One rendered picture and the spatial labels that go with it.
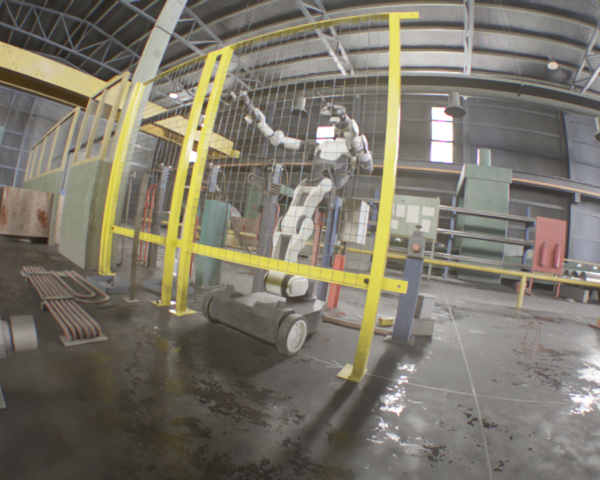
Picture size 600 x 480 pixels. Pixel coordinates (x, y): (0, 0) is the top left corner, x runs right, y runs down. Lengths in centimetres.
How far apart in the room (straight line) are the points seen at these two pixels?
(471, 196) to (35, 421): 991
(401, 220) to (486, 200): 367
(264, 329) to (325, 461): 76
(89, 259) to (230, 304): 173
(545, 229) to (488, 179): 313
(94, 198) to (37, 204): 167
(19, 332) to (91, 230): 207
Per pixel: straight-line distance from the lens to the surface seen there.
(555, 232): 789
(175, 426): 86
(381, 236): 115
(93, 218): 283
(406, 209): 721
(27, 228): 433
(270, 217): 225
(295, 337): 138
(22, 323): 87
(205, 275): 259
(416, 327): 206
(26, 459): 80
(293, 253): 159
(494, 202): 984
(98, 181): 284
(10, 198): 426
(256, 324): 138
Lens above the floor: 55
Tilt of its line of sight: level
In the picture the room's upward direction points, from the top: 8 degrees clockwise
